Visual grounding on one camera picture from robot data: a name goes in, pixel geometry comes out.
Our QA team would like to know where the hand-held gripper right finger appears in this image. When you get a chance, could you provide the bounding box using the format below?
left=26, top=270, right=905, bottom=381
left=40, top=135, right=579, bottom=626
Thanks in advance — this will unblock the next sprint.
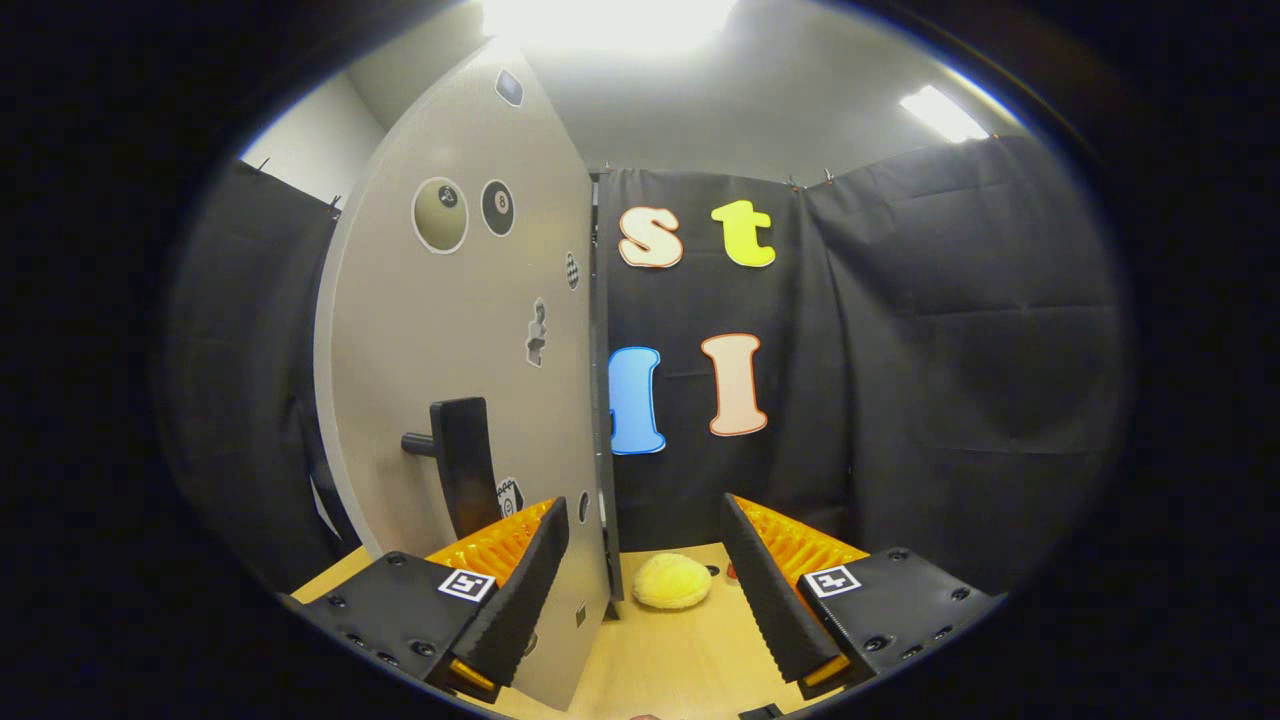
left=720, top=492, right=1006, bottom=701

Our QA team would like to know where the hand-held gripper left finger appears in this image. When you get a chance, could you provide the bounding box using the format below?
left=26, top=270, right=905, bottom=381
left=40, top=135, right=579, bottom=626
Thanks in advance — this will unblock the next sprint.
left=285, top=497, right=571, bottom=703

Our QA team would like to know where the black cabinet door handle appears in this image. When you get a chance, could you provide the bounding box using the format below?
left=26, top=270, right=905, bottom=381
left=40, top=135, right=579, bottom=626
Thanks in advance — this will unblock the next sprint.
left=402, top=397, right=503, bottom=541

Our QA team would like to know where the dark grey shoe cabinet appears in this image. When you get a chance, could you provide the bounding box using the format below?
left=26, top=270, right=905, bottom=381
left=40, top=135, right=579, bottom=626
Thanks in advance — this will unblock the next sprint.
left=588, top=165, right=626, bottom=603

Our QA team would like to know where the light grey shoe cabinet door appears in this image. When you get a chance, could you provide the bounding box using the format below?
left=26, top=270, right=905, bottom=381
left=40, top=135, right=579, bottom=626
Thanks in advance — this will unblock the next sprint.
left=313, top=38, right=613, bottom=713

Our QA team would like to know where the yellow plush toy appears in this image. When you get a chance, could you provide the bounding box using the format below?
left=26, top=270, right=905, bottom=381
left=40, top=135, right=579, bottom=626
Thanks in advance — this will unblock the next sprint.
left=631, top=553, right=713, bottom=611

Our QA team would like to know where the black backdrop cloth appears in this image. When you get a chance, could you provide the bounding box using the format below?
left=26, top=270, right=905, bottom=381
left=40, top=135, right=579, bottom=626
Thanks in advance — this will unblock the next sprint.
left=160, top=135, right=1131, bottom=601

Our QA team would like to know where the narrow ceiling light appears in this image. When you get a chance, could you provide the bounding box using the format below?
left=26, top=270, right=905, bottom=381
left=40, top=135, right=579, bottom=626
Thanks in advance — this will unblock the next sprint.
left=898, top=85, right=991, bottom=143

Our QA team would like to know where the large ceiling light panel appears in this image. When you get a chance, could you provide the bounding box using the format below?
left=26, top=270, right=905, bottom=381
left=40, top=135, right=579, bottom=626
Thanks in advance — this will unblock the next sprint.
left=480, top=0, right=741, bottom=56

